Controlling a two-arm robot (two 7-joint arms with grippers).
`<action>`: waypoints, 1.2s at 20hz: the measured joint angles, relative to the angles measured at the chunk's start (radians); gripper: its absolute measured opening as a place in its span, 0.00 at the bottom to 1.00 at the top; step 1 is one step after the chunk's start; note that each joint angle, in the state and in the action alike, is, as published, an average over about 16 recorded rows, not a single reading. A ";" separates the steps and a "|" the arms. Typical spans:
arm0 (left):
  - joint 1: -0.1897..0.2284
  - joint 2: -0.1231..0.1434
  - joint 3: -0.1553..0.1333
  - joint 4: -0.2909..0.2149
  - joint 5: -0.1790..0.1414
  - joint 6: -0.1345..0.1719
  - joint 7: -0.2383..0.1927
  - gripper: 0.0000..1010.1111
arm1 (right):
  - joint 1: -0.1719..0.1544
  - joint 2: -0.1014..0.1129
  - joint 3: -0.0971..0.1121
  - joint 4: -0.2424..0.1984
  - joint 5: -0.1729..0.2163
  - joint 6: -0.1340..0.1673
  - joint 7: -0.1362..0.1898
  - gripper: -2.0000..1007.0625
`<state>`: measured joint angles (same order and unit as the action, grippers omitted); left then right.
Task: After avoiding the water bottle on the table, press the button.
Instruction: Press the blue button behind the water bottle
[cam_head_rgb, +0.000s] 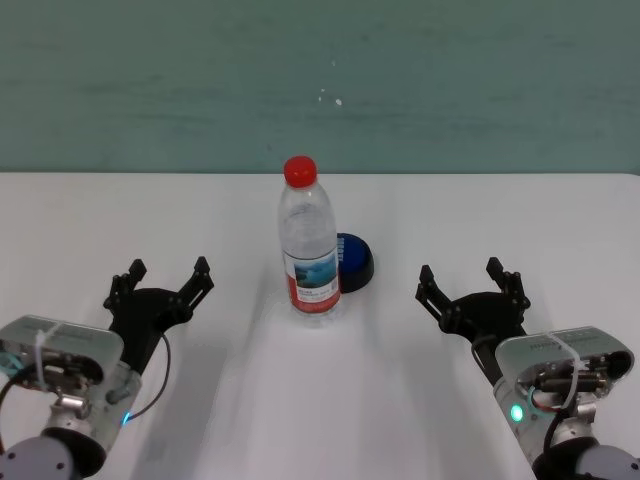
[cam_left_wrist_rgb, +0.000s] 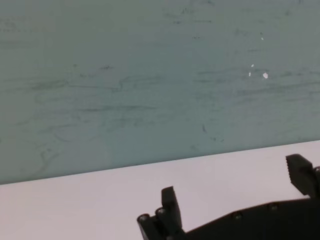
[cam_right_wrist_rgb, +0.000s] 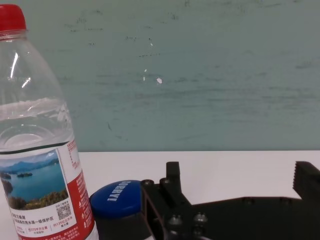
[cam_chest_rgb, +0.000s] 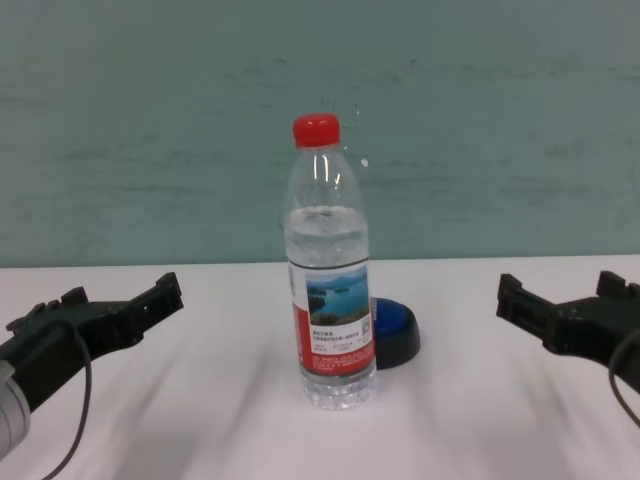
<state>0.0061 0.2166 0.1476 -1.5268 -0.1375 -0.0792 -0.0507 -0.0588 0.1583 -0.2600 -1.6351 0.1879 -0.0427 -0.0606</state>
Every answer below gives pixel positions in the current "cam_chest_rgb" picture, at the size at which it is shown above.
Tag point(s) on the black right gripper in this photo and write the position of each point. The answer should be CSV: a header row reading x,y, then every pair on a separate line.
x,y
585,325

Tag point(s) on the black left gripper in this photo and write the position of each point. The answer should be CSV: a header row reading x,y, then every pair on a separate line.
x,y
50,350

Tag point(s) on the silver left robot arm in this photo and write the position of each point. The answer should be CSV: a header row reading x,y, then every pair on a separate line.
x,y
10,405

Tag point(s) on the blue push button black base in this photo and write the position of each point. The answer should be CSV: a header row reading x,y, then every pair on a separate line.
x,y
395,330

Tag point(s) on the clear water bottle red cap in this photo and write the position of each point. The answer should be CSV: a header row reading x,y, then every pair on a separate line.
x,y
330,280

